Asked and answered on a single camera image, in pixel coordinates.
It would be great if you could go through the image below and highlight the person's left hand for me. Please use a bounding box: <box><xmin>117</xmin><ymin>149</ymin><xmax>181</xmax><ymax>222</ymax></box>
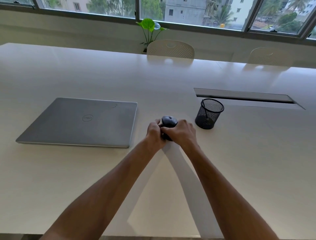
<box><xmin>145</xmin><ymin>119</ymin><xmax>165</xmax><ymax>150</ymax></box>

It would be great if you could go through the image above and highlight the person's right hand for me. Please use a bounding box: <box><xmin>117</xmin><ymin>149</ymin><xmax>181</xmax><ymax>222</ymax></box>
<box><xmin>162</xmin><ymin>120</ymin><xmax>197</xmax><ymax>150</ymax></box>

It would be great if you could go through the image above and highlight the black computer mouse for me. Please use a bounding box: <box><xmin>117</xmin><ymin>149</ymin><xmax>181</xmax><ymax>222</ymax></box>
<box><xmin>160</xmin><ymin>115</ymin><xmax>178</xmax><ymax>142</ymax></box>

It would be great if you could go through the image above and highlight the person's left forearm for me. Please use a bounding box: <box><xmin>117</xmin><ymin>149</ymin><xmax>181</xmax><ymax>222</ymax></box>
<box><xmin>39</xmin><ymin>137</ymin><xmax>161</xmax><ymax>240</ymax></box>

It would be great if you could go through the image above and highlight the person's right forearm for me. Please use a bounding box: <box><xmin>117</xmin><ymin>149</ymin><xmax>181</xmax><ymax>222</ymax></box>
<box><xmin>178</xmin><ymin>143</ymin><xmax>287</xmax><ymax>240</ymax></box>

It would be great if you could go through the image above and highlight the black mesh pen holder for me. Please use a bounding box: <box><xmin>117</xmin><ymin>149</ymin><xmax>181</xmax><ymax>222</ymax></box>
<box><xmin>195</xmin><ymin>98</ymin><xmax>224</xmax><ymax>130</ymax></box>

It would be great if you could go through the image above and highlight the white perforated chair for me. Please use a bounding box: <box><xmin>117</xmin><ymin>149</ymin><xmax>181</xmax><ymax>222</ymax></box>
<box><xmin>147</xmin><ymin>40</ymin><xmax>195</xmax><ymax>59</ymax></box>
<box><xmin>248</xmin><ymin>47</ymin><xmax>293</xmax><ymax>67</ymax></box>

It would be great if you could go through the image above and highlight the grey closed laptop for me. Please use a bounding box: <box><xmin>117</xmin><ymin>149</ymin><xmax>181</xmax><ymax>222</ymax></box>
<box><xmin>15</xmin><ymin>97</ymin><xmax>138</xmax><ymax>148</ymax></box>

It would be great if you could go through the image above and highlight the green potted plant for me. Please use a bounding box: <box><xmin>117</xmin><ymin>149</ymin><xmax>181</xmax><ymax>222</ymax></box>
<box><xmin>135</xmin><ymin>18</ymin><xmax>169</xmax><ymax>53</ymax></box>

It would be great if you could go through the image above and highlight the table cable slot flap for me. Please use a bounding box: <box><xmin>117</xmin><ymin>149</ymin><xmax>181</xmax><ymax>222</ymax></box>
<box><xmin>194</xmin><ymin>88</ymin><xmax>306</xmax><ymax>110</ymax></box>

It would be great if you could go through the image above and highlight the window frame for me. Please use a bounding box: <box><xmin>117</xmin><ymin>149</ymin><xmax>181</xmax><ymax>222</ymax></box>
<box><xmin>0</xmin><ymin>0</ymin><xmax>316</xmax><ymax>39</ymax></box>

